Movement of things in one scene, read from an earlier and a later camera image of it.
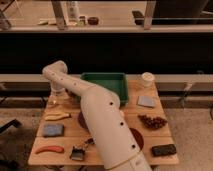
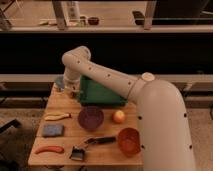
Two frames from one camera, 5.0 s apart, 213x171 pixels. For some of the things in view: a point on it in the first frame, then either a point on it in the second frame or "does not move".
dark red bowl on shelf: (93, 20) does not move
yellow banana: (52, 115) does not move
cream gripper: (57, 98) -> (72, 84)
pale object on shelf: (43, 22) does not move
